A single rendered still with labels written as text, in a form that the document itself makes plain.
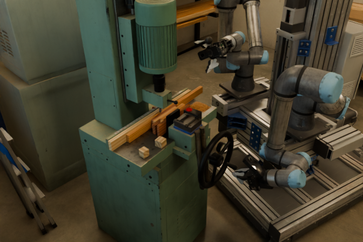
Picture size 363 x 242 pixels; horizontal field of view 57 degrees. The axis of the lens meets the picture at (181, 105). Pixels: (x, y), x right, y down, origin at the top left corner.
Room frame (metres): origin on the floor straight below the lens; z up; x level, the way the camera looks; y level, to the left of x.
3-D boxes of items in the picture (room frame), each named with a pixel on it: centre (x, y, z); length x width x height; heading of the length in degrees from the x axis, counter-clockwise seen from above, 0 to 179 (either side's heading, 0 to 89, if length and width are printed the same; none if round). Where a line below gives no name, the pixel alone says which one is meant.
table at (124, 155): (1.34, 0.04, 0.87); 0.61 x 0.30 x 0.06; 142
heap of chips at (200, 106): (1.55, -0.10, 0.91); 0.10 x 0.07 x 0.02; 52
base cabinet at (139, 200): (1.50, 0.20, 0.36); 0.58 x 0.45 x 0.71; 52
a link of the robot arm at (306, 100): (1.50, -0.65, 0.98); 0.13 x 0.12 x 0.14; 52
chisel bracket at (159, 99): (1.44, 0.12, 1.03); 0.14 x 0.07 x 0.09; 52
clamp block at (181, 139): (1.29, -0.03, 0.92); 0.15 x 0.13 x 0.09; 142
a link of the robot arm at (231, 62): (1.66, -0.30, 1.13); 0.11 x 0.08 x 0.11; 92
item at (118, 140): (1.42, 0.14, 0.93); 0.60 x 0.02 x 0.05; 142
